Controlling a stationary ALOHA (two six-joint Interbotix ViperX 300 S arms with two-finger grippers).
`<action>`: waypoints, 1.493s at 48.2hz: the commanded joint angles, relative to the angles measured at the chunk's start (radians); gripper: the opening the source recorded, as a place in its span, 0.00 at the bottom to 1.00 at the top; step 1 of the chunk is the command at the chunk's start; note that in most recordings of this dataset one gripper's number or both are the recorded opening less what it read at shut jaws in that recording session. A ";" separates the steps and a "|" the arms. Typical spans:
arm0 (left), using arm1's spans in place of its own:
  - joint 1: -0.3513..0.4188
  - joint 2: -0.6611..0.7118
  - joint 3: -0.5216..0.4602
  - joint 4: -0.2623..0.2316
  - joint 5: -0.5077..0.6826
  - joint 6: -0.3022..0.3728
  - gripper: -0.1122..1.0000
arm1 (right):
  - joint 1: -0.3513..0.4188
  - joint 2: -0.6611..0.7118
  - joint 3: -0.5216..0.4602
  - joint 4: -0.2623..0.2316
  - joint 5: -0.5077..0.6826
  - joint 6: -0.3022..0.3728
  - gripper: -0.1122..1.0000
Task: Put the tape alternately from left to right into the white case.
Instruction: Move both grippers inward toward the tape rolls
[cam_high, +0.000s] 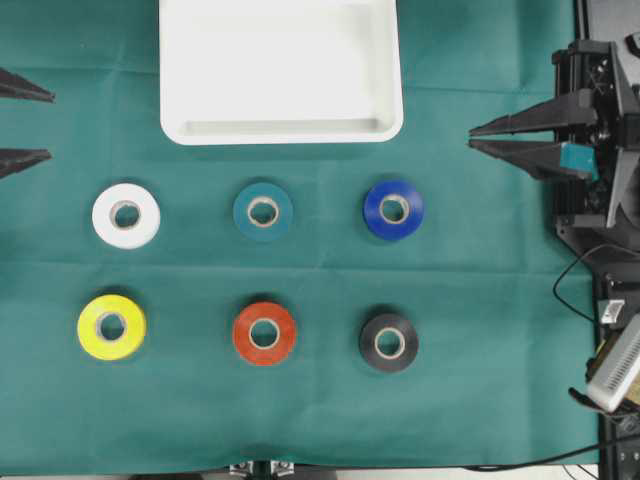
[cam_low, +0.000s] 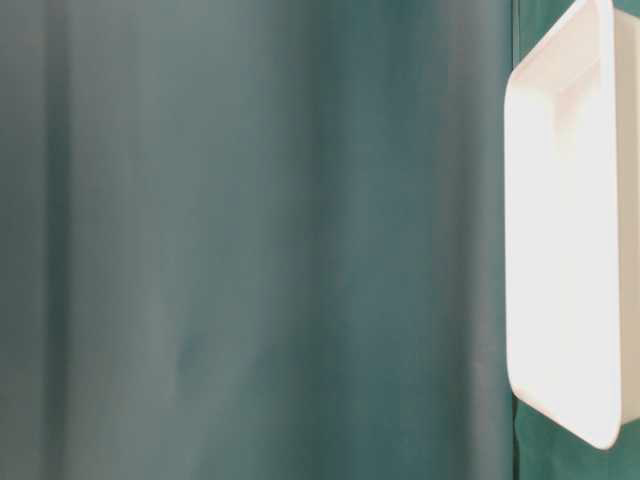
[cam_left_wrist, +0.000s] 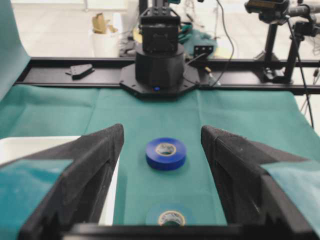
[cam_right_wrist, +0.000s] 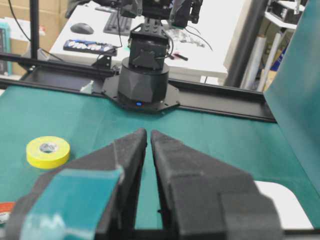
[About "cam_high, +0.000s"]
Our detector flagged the white power adapter box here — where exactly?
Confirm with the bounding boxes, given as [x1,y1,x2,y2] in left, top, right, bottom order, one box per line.
[586,314,639,413]

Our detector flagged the red tape roll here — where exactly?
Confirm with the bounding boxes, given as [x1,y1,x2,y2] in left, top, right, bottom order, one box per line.
[232,302,298,366]

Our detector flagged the white tape roll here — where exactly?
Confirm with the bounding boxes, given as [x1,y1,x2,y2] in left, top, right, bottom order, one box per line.
[91,183,161,250]

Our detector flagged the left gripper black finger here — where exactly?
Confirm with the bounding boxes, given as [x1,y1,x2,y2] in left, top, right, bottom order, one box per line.
[0,68,55,103]
[0,149,52,178]

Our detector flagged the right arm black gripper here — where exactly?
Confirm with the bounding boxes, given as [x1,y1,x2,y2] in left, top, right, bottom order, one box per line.
[468,40,639,229]

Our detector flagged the white plastic tray case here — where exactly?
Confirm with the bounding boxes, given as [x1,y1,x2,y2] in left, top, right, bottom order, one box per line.
[158,1,404,146]

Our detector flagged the yellow tape roll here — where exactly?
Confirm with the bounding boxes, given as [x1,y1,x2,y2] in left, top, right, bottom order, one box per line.
[76,294,147,361]

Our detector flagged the blue tape roll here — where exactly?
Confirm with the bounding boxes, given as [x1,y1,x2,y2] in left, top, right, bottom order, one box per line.
[363,180,425,241]

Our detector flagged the green table cloth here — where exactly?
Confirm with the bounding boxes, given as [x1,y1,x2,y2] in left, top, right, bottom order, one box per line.
[1,1,597,475]

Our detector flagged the black tape roll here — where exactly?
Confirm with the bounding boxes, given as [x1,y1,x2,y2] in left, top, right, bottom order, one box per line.
[359,313,419,373]

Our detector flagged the teal green tape roll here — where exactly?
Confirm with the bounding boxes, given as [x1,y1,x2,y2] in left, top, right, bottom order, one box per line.
[233,182,294,243]

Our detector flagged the metal clamp at table edge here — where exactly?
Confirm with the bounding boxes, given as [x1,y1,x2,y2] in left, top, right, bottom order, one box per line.
[228,460,295,479]

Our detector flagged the black cable on right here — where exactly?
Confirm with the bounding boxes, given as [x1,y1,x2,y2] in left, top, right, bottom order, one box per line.
[552,243,609,325]

